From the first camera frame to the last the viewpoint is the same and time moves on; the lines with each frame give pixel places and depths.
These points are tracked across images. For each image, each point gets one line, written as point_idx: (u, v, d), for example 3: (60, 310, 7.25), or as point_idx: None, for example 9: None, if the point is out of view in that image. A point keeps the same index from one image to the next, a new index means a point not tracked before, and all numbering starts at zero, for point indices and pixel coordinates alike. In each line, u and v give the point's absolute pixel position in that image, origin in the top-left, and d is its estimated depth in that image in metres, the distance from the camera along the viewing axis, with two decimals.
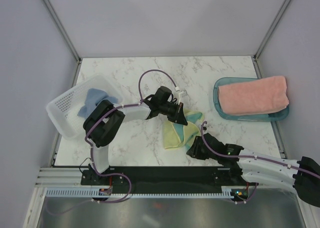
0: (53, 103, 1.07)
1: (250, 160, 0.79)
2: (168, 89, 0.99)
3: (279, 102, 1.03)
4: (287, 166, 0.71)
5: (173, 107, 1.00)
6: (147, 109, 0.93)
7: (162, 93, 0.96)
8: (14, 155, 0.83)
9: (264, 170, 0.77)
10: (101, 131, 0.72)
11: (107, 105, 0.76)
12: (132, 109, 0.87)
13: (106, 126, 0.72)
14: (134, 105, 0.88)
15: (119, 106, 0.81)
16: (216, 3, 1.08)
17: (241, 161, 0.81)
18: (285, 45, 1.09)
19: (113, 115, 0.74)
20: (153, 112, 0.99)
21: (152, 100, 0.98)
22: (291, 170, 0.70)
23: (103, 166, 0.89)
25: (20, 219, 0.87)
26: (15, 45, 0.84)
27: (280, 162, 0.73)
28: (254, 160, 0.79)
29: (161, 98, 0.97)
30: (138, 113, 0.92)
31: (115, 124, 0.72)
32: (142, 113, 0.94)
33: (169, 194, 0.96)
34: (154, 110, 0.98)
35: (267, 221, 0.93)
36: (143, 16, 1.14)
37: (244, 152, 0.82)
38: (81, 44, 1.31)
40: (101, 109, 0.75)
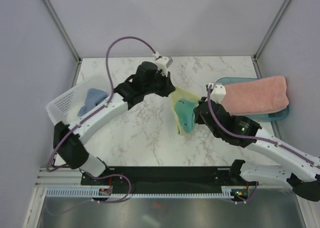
0: (53, 103, 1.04)
1: (272, 147, 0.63)
2: (151, 65, 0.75)
3: (279, 102, 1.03)
4: (311, 164, 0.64)
5: (161, 81, 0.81)
6: (123, 104, 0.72)
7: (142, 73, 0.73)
8: (14, 155, 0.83)
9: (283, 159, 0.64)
10: (66, 157, 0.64)
11: (60, 129, 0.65)
12: (98, 116, 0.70)
13: (68, 152, 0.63)
14: (98, 109, 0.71)
15: (76, 126, 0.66)
16: (216, 3, 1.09)
17: (259, 144, 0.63)
18: (285, 46, 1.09)
19: (68, 140, 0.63)
20: (137, 99, 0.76)
21: (133, 83, 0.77)
22: (313, 168, 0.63)
23: (98, 170, 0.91)
25: (20, 219, 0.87)
26: (15, 45, 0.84)
27: (305, 157, 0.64)
28: (276, 146, 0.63)
29: (144, 79, 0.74)
30: (112, 116, 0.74)
31: (75, 149, 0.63)
32: (118, 111, 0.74)
33: (169, 194, 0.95)
34: (137, 96, 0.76)
35: (267, 221, 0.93)
36: (143, 16, 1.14)
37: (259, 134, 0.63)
38: (81, 44, 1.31)
40: (56, 134, 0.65)
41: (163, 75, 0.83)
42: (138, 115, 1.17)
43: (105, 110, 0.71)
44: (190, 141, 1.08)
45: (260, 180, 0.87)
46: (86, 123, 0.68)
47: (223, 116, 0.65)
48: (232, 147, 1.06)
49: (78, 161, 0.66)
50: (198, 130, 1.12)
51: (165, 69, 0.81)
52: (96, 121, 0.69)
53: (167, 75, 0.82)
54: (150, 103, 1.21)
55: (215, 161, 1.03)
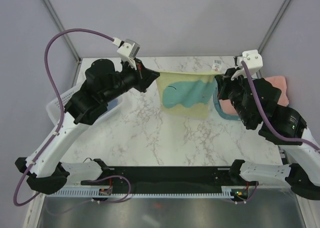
0: (53, 102, 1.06)
1: (311, 151, 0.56)
2: (102, 70, 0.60)
3: (279, 102, 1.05)
4: None
5: (128, 74, 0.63)
6: (72, 126, 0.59)
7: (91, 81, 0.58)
8: (14, 155, 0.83)
9: (311, 164, 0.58)
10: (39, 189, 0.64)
11: (18, 166, 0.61)
12: (51, 149, 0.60)
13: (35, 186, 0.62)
14: (48, 140, 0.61)
15: (31, 165, 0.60)
16: (216, 3, 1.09)
17: (301, 146, 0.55)
18: (285, 46, 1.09)
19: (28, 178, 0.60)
20: (96, 111, 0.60)
21: (88, 92, 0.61)
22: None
23: (93, 177, 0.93)
25: (20, 219, 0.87)
26: (15, 44, 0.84)
27: None
28: (315, 151, 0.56)
29: (98, 85, 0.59)
30: (72, 138, 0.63)
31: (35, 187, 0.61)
32: (77, 132, 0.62)
33: (169, 194, 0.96)
34: (96, 108, 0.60)
35: (268, 222, 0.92)
36: (143, 15, 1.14)
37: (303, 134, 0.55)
38: (81, 44, 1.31)
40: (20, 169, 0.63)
41: (131, 67, 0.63)
42: (138, 115, 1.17)
43: (57, 139, 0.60)
44: (190, 141, 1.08)
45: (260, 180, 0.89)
46: (40, 160, 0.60)
47: (271, 108, 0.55)
48: (232, 148, 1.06)
49: (54, 186, 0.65)
50: (198, 130, 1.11)
51: (131, 61, 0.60)
52: (50, 155, 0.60)
53: (136, 66, 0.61)
54: (150, 103, 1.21)
55: (216, 161, 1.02)
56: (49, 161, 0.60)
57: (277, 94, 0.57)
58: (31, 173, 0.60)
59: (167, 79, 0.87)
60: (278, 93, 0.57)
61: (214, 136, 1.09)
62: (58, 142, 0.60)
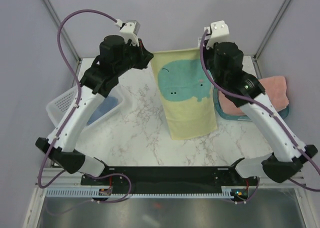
0: (53, 103, 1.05)
1: (263, 114, 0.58)
2: (116, 40, 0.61)
3: (279, 102, 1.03)
4: (295, 146, 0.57)
5: (133, 51, 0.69)
6: (91, 97, 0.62)
7: (109, 51, 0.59)
8: (14, 154, 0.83)
9: (267, 131, 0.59)
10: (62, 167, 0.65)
11: (40, 145, 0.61)
12: (71, 121, 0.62)
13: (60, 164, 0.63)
14: (68, 115, 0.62)
15: (54, 140, 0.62)
16: (216, 3, 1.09)
17: (251, 106, 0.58)
18: (285, 45, 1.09)
19: (53, 154, 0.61)
20: (110, 83, 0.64)
21: (101, 65, 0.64)
22: (295, 152, 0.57)
23: (98, 170, 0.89)
25: (20, 219, 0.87)
26: (15, 44, 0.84)
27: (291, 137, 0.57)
28: (268, 115, 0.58)
29: (111, 58, 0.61)
30: (89, 112, 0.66)
31: (63, 161, 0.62)
32: (93, 106, 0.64)
33: (170, 194, 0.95)
34: (110, 79, 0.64)
35: (268, 222, 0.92)
36: (143, 16, 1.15)
37: (258, 96, 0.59)
38: (81, 44, 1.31)
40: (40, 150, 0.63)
41: (133, 45, 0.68)
42: (138, 115, 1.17)
43: (77, 112, 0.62)
44: (190, 142, 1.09)
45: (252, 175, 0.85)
46: (63, 133, 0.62)
47: (232, 65, 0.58)
48: (232, 147, 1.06)
49: (75, 163, 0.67)
50: None
51: (134, 38, 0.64)
52: (73, 127, 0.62)
53: (138, 43, 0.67)
54: (150, 103, 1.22)
55: (216, 161, 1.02)
56: (71, 133, 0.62)
57: (239, 55, 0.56)
58: (56, 148, 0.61)
59: (164, 56, 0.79)
60: (240, 54, 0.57)
61: (214, 136, 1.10)
62: (79, 114, 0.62)
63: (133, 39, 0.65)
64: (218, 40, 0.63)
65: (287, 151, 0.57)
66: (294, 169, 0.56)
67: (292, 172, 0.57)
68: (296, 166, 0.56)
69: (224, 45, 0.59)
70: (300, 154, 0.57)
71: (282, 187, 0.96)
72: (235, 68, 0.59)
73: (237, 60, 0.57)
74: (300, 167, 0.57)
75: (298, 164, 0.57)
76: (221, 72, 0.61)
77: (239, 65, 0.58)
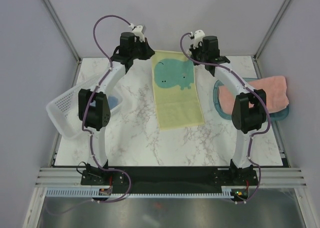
0: (53, 103, 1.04)
1: (224, 71, 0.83)
2: (129, 34, 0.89)
3: (279, 102, 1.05)
4: (243, 86, 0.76)
5: (141, 46, 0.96)
6: (122, 66, 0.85)
7: (126, 41, 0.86)
8: (14, 154, 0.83)
9: (228, 83, 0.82)
10: (97, 117, 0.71)
11: (85, 92, 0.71)
12: (109, 79, 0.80)
13: (97, 110, 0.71)
14: (106, 73, 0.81)
15: (96, 87, 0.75)
16: (216, 2, 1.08)
17: (217, 69, 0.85)
18: (285, 45, 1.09)
19: (96, 99, 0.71)
20: (129, 63, 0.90)
21: (120, 52, 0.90)
22: (244, 90, 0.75)
23: (103, 160, 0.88)
25: (20, 219, 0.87)
26: (15, 44, 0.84)
27: (242, 81, 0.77)
28: (228, 72, 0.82)
29: (128, 46, 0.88)
30: (117, 78, 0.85)
31: (103, 105, 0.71)
32: (120, 73, 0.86)
33: (169, 194, 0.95)
34: (129, 59, 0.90)
35: (268, 222, 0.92)
36: (143, 16, 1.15)
37: (223, 63, 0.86)
38: (81, 44, 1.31)
40: (81, 98, 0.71)
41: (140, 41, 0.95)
42: (138, 115, 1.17)
43: (112, 73, 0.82)
44: (190, 141, 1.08)
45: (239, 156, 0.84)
46: (103, 84, 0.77)
47: (210, 47, 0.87)
48: (232, 147, 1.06)
49: (105, 118, 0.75)
50: (197, 130, 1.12)
51: (142, 35, 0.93)
52: (109, 82, 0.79)
53: (144, 40, 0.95)
54: (150, 103, 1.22)
55: (216, 161, 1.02)
56: (109, 85, 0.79)
57: (215, 40, 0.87)
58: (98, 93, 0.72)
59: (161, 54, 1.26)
60: (216, 40, 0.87)
61: (214, 136, 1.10)
62: (115, 73, 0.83)
63: (140, 36, 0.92)
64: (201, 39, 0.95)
65: (238, 91, 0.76)
66: (238, 99, 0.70)
67: (237, 103, 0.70)
68: (241, 97, 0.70)
69: (207, 36, 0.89)
70: (248, 92, 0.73)
71: (282, 187, 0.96)
72: (212, 51, 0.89)
73: (213, 44, 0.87)
74: (244, 99, 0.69)
75: (243, 97, 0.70)
76: (205, 56, 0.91)
77: (215, 49, 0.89)
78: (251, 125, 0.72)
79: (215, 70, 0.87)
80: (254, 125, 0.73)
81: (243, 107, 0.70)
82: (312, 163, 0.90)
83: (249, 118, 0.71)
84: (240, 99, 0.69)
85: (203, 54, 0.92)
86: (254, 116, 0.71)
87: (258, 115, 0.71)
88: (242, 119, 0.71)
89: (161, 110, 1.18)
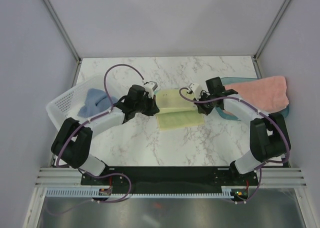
0: (53, 103, 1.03)
1: (234, 102, 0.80)
2: (139, 87, 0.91)
3: (279, 102, 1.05)
4: (256, 111, 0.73)
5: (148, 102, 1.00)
6: (121, 114, 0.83)
7: (135, 93, 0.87)
8: (14, 153, 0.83)
9: (241, 113, 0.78)
10: (71, 154, 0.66)
11: (71, 122, 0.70)
12: (104, 119, 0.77)
13: (74, 146, 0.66)
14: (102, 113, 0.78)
15: (86, 122, 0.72)
16: (216, 3, 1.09)
17: (227, 101, 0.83)
18: (285, 45, 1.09)
19: (79, 133, 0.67)
20: (129, 115, 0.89)
21: (125, 102, 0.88)
22: (258, 116, 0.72)
23: (98, 169, 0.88)
25: (20, 218, 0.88)
26: (15, 44, 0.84)
27: (253, 107, 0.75)
28: (238, 101, 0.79)
29: (135, 98, 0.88)
30: (113, 121, 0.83)
31: (82, 141, 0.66)
32: (117, 120, 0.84)
33: (169, 194, 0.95)
34: (130, 112, 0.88)
35: (268, 222, 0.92)
36: (143, 15, 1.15)
37: (231, 95, 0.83)
38: (81, 44, 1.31)
40: (66, 129, 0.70)
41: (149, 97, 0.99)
42: (138, 115, 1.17)
43: (108, 116, 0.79)
44: (190, 142, 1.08)
45: (246, 166, 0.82)
46: (94, 121, 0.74)
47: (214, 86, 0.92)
48: (232, 147, 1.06)
49: (80, 159, 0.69)
50: (197, 130, 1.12)
51: (151, 92, 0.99)
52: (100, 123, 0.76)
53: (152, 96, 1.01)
54: None
55: (216, 161, 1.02)
56: (99, 125, 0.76)
57: (217, 79, 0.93)
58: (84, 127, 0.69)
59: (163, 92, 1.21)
60: (218, 79, 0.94)
61: (214, 136, 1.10)
62: (112, 117, 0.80)
63: (149, 92, 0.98)
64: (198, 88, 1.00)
65: (251, 117, 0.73)
66: (254, 125, 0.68)
67: (253, 129, 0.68)
68: (257, 122, 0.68)
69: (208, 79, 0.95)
70: (262, 117, 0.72)
71: (281, 187, 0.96)
72: (216, 88, 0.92)
73: (215, 82, 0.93)
74: (261, 125, 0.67)
75: (259, 123, 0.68)
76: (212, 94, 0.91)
77: (220, 86, 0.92)
78: (273, 154, 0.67)
79: (224, 102, 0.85)
80: (275, 155, 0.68)
81: (260, 134, 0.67)
82: (313, 163, 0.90)
83: (271, 147, 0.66)
84: (256, 125, 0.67)
85: (210, 96, 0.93)
86: (275, 145, 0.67)
87: (280, 143, 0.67)
88: (263, 148, 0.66)
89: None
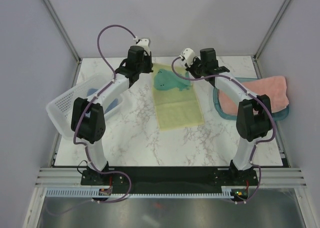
0: (53, 103, 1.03)
1: (224, 80, 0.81)
2: (138, 47, 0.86)
3: (279, 102, 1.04)
4: (245, 93, 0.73)
5: (146, 61, 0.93)
6: (125, 80, 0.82)
7: (133, 54, 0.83)
8: (13, 153, 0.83)
9: (231, 92, 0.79)
10: (90, 130, 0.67)
11: (81, 102, 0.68)
12: (110, 89, 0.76)
13: (91, 123, 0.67)
14: (107, 85, 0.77)
15: (94, 98, 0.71)
16: (216, 2, 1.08)
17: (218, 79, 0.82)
18: (285, 45, 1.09)
19: (91, 110, 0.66)
20: (133, 77, 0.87)
21: (126, 66, 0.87)
22: (246, 97, 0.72)
23: (101, 163, 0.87)
25: (20, 219, 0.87)
26: (15, 44, 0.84)
27: (243, 88, 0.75)
28: (228, 81, 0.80)
29: (135, 61, 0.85)
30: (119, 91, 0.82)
31: (98, 117, 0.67)
32: (122, 87, 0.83)
33: (169, 194, 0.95)
34: (134, 74, 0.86)
35: (268, 222, 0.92)
36: (143, 15, 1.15)
37: (222, 73, 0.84)
38: (81, 44, 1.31)
40: (75, 107, 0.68)
41: (145, 54, 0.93)
42: (138, 115, 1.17)
43: (114, 86, 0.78)
44: (190, 141, 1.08)
45: (244, 161, 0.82)
46: (102, 95, 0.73)
47: (208, 57, 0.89)
48: (232, 147, 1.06)
49: (99, 132, 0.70)
50: (197, 130, 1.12)
51: (148, 48, 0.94)
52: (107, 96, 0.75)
53: (149, 53, 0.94)
54: (150, 103, 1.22)
55: (216, 162, 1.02)
56: (108, 97, 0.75)
57: (212, 51, 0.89)
58: (94, 104, 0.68)
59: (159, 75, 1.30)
60: (213, 52, 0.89)
61: (214, 136, 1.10)
62: (117, 86, 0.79)
63: (146, 49, 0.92)
64: (191, 56, 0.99)
65: (240, 98, 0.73)
66: (242, 105, 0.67)
67: (241, 110, 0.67)
68: (245, 103, 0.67)
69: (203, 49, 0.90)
70: (250, 98, 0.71)
71: (281, 187, 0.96)
72: (210, 62, 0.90)
73: (210, 54, 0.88)
74: (248, 106, 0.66)
75: (247, 103, 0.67)
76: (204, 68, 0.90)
77: (213, 59, 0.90)
78: (257, 133, 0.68)
79: (215, 79, 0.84)
80: (261, 133, 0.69)
81: (248, 114, 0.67)
82: (313, 162, 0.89)
83: (256, 126, 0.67)
84: (244, 105, 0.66)
85: (201, 66, 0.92)
86: (261, 124, 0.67)
87: (265, 122, 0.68)
88: (248, 128, 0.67)
89: (162, 111, 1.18)
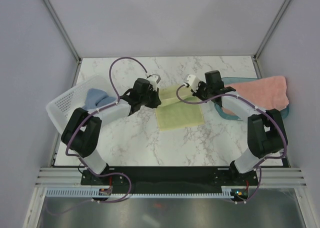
0: (53, 103, 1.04)
1: (231, 98, 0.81)
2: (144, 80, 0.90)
3: (279, 102, 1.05)
4: (253, 108, 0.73)
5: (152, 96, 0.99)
6: (127, 105, 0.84)
7: (140, 85, 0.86)
8: (13, 154, 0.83)
9: (238, 110, 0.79)
10: (80, 142, 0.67)
11: (80, 112, 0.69)
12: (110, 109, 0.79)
13: (84, 137, 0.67)
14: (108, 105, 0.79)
15: (94, 112, 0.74)
16: (216, 2, 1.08)
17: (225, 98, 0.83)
18: (285, 45, 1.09)
19: (89, 122, 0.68)
20: (135, 107, 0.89)
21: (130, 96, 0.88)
22: (255, 112, 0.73)
23: (99, 167, 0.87)
25: (20, 219, 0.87)
26: (15, 44, 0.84)
27: (250, 103, 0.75)
28: (235, 98, 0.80)
29: (140, 91, 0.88)
30: (119, 113, 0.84)
31: (93, 130, 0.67)
32: (123, 111, 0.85)
33: (169, 194, 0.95)
34: (136, 104, 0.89)
35: (268, 222, 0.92)
36: (143, 16, 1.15)
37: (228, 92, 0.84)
38: (81, 44, 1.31)
40: (74, 118, 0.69)
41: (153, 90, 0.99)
42: (138, 115, 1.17)
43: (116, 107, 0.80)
44: (190, 141, 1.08)
45: (247, 164, 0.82)
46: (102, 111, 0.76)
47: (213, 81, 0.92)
48: (232, 147, 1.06)
49: (90, 148, 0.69)
50: (197, 130, 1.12)
51: (156, 85, 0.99)
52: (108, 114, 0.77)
53: (156, 89, 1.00)
54: None
55: (216, 161, 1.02)
56: (108, 115, 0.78)
57: (216, 74, 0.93)
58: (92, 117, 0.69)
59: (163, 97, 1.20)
60: (217, 74, 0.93)
61: (214, 136, 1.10)
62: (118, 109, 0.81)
63: (153, 85, 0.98)
64: (195, 81, 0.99)
65: (248, 113, 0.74)
66: (252, 121, 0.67)
67: (251, 125, 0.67)
68: (255, 119, 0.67)
69: (208, 72, 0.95)
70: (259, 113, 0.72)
71: (282, 187, 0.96)
72: (216, 84, 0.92)
73: (215, 77, 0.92)
74: (258, 121, 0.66)
75: (256, 119, 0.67)
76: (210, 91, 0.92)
77: (219, 81, 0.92)
78: (270, 151, 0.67)
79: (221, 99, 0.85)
80: (273, 151, 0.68)
81: (258, 129, 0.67)
82: (313, 163, 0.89)
83: (269, 143, 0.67)
84: (254, 121, 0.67)
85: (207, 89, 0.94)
86: (274, 141, 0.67)
87: (278, 139, 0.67)
88: (262, 144, 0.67)
89: (162, 111, 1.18)
